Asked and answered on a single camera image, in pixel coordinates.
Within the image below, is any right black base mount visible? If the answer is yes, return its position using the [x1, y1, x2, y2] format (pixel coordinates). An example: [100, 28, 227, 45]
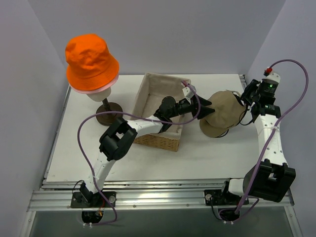
[203, 187, 244, 222]

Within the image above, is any wicker basket with liner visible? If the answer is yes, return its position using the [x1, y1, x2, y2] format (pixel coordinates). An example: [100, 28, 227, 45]
[132, 73, 191, 152]

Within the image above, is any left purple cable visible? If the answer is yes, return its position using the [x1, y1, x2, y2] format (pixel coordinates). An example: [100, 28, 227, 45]
[77, 80, 200, 225]

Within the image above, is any aluminium rail frame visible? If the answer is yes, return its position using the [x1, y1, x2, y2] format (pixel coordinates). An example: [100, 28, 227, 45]
[22, 91, 302, 237]

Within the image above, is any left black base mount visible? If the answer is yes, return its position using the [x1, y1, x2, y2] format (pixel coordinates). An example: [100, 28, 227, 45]
[70, 190, 117, 223]

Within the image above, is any beige cap with R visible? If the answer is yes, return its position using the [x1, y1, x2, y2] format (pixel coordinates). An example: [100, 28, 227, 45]
[199, 90, 246, 138]

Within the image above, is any cream mannequin head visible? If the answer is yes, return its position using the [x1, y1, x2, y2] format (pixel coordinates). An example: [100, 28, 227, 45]
[87, 87, 111, 102]

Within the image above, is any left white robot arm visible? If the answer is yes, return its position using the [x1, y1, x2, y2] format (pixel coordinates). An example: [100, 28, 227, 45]
[77, 95, 215, 207]

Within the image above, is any pink hat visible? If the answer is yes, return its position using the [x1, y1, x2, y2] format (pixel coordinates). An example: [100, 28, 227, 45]
[70, 74, 119, 94]

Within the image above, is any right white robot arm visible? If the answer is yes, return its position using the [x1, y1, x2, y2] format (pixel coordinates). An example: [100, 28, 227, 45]
[219, 78, 296, 204]

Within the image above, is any black cap with R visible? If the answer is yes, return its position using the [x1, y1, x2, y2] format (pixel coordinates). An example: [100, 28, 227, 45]
[216, 129, 229, 138]

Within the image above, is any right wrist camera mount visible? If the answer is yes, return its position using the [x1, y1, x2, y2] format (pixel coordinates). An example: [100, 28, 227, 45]
[264, 67, 281, 84]

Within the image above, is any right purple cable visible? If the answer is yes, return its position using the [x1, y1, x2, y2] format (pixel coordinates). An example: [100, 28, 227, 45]
[218, 59, 309, 222]

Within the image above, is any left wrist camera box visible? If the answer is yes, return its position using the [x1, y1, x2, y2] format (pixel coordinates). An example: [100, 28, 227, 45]
[181, 80, 196, 101]

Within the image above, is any orange hat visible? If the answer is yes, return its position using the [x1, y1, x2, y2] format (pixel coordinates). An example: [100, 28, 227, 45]
[65, 34, 119, 90]

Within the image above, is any purple cable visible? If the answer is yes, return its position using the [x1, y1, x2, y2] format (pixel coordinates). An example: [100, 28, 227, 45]
[77, 80, 200, 225]
[218, 59, 309, 222]

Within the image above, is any dark round mannequin stand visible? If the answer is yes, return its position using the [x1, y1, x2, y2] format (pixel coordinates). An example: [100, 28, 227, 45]
[96, 98, 122, 126]

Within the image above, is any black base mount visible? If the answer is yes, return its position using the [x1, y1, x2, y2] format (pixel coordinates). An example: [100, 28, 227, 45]
[203, 187, 244, 222]
[70, 190, 117, 223]

